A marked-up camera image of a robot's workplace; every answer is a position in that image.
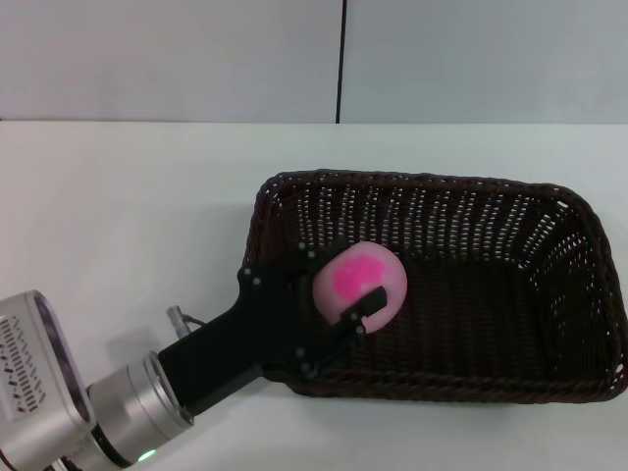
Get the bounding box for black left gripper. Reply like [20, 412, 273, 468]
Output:
[157, 236, 389, 413]

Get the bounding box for dark brown woven basket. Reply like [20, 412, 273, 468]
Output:
[236, 169, 628, 406]

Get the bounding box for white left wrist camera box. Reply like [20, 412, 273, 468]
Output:
[0, 288, 97, 463]

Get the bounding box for pink foam ball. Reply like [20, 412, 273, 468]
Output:
[312, 242, 409, 336]

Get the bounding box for silver left gripper cable connector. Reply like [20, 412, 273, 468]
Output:
[166, 305, 207, 340]

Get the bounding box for black vertical wall strip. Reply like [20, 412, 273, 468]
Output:
[335, 0, 348, 124]

